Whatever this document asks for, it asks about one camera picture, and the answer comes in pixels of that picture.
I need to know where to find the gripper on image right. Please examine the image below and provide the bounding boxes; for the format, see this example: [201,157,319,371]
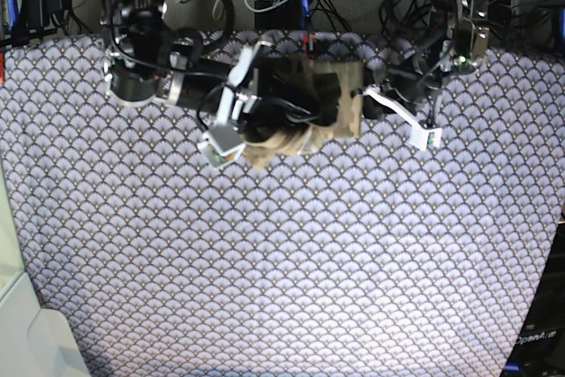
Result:
[352,68,444,128]

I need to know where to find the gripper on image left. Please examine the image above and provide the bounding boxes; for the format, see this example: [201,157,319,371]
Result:
[214,39,342,141]

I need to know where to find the camouflage T-shirt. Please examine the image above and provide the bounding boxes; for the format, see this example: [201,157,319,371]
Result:
[242,56,365,170]

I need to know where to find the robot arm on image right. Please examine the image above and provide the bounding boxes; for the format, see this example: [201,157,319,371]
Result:
[373,0,490,128]

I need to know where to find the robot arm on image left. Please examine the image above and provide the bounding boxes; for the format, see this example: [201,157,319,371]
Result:
[101,0,341,150]

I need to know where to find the red and black clamp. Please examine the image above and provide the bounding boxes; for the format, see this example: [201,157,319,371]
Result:
[303,32,316,57]

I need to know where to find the black box under table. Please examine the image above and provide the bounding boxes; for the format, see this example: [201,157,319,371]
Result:
[254,0,303,31]

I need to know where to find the purple fan-pattern tablecloth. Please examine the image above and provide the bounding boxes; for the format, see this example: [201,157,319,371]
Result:
[1,36,564,376]

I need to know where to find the black OpenArm case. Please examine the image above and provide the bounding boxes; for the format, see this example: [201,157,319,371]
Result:
[501,223,564,376]

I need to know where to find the white plastic bin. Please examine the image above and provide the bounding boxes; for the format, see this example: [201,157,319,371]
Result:
[1,182,90,376]

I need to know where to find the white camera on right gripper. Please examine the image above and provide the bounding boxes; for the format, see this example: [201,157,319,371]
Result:
[197,125,245,170]

